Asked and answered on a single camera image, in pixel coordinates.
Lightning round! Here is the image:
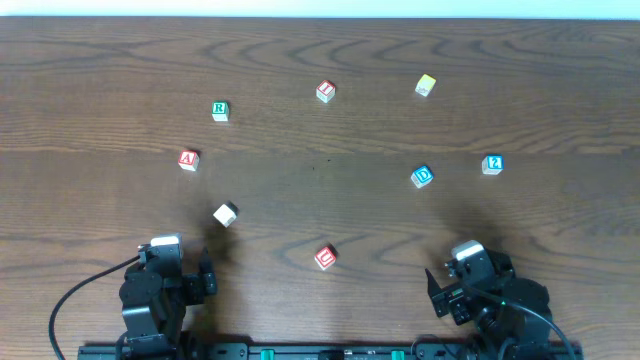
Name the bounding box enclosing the red letter U block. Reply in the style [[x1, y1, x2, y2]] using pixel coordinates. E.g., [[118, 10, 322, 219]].
[[314, 246, 337, 270]]

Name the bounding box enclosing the green letter R block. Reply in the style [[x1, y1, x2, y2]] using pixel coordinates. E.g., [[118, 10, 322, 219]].
[[211, 101, 230, 122]]

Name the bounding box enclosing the white block green B side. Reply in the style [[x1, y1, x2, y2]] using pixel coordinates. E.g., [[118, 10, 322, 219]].
[[213, 202, 238, 228]]

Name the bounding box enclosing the blue letter D block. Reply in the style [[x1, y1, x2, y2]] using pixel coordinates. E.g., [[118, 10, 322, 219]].
[[410, 165, 434, 189]]

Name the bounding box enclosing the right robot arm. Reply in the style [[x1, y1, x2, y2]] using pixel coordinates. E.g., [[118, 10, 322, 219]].
[[426, 249, 554, 359]]

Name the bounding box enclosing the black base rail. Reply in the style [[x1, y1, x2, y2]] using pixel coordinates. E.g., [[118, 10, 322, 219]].
[[77, 342, 572, 360]]

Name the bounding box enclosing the yellow wooden block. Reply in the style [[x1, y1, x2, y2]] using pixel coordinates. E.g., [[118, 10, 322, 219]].
[[415, 74, 436, 97]]

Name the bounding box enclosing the blue number 2 block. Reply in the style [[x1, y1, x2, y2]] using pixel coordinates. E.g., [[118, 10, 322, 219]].
[[482, 154, 504, 175]]

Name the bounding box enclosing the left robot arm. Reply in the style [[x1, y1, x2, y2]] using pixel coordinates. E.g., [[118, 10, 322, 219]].
[[115, 245, 218, 359]]

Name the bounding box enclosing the red letter I block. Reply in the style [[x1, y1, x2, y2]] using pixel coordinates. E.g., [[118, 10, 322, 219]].
[[316, 80, 336, 103]]

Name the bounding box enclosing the red letter A block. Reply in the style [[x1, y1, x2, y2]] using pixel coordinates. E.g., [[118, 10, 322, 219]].
[[178, 150, 200, 172]]

